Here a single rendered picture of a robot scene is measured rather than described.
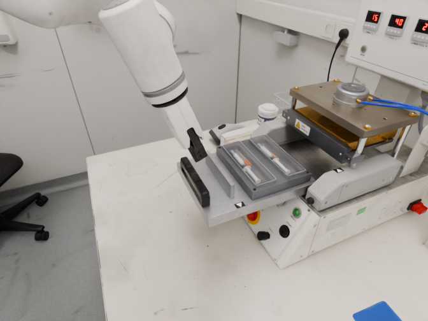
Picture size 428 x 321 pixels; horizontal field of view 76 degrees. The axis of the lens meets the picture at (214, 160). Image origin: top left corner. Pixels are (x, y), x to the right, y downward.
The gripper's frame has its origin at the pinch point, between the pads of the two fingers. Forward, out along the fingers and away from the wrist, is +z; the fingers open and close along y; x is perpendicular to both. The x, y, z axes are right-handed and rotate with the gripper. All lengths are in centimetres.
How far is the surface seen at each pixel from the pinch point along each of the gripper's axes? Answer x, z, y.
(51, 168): -85, 62, -145
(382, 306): 19, 41, 35
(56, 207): -94, 79, -124
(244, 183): 5.8, 10.0, 6.5
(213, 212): -3.9, 9.0, 9.7
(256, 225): 5.5, 32.8, 3.5
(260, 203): 6.4, 13.5, 11.2
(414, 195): 51, 42, 18
